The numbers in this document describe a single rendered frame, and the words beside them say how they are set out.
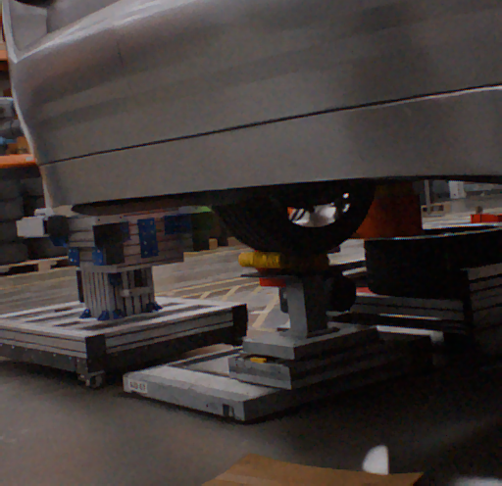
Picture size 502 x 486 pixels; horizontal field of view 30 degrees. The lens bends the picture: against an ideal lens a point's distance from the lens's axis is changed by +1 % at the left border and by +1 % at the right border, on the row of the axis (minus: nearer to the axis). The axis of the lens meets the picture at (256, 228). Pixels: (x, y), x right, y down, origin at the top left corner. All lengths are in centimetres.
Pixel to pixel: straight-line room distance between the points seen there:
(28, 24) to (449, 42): 154
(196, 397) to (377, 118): 196
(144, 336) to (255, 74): 249
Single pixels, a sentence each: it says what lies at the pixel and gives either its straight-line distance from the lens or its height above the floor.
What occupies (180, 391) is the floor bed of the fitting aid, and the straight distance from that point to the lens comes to 342.
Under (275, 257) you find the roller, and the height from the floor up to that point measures 52.
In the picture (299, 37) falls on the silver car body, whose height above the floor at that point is 103.
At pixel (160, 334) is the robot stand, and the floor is 17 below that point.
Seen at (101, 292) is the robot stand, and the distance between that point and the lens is 438.
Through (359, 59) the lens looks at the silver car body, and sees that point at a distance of 154.
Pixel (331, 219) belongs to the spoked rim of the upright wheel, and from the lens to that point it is 333.
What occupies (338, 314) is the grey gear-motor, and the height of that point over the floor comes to 23.
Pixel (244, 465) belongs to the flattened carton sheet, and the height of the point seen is 1.
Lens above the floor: 80
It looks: 3 degrees down
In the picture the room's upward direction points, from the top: 6 degrees counter-clockwise
